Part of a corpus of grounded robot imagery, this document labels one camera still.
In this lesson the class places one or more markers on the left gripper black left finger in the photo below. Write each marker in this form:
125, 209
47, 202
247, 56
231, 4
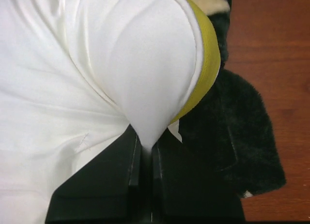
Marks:
105, 190

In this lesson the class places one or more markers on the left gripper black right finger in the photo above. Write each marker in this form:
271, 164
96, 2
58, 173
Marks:
185, 191

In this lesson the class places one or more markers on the black floral plush pillowcase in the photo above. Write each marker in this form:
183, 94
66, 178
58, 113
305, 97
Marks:
230, 128

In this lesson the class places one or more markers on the white pillow with yellow edge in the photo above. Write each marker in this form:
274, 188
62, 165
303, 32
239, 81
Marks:
74, 74

